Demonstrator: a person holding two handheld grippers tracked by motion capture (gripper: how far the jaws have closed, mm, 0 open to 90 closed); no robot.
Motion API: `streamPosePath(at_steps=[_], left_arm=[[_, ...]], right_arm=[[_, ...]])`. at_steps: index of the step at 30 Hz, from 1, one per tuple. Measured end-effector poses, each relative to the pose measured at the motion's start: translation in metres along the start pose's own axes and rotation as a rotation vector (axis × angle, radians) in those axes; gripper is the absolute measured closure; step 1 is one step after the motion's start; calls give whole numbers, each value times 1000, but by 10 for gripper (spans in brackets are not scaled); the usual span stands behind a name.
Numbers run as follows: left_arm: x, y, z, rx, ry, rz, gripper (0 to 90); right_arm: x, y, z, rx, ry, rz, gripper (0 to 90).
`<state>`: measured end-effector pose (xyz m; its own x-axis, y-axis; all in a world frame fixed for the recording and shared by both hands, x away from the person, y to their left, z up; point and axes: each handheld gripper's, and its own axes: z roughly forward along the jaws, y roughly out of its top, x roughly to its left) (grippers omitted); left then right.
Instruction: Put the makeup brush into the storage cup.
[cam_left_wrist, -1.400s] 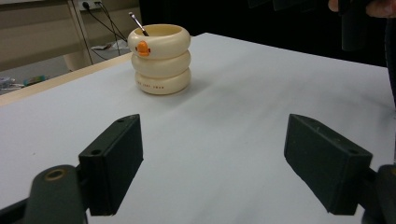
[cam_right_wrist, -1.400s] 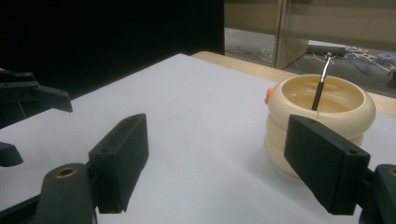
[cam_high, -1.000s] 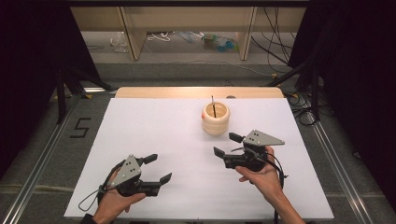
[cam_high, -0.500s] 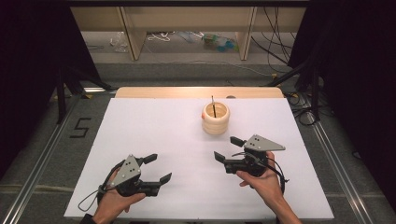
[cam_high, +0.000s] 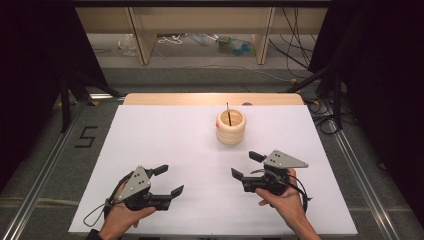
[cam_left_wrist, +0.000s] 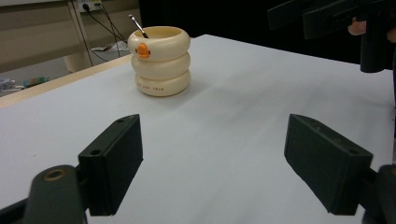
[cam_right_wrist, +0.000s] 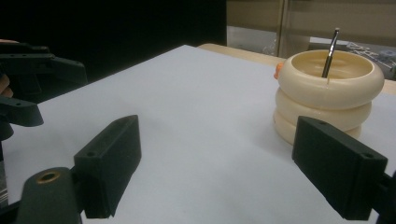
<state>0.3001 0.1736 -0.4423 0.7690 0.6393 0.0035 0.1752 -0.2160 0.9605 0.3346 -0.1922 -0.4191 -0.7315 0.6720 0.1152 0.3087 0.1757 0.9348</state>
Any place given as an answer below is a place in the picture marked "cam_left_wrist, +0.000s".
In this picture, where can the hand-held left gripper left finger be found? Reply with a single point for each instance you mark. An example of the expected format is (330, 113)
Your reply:
(112, 168)

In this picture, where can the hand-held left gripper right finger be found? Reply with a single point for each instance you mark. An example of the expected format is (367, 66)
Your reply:
(327, 165)

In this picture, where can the cream ribbed round cup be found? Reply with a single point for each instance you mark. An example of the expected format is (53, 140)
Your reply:
(162, 65)

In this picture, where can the thin black brush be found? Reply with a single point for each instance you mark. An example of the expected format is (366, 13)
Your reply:
(139, 27)

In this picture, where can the green and blue plastic bottles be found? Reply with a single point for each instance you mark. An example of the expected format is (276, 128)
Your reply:
(36, 81)

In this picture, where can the white table cover board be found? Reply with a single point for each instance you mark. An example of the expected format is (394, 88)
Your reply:
(218, 109)

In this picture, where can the clear plastic bag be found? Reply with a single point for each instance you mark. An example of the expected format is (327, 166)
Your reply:
(6, 84)

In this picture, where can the beige wooden desk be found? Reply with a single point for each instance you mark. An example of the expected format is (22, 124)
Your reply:
(34, 34)

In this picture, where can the white power strip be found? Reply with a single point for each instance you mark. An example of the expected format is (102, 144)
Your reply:
(90, 4)

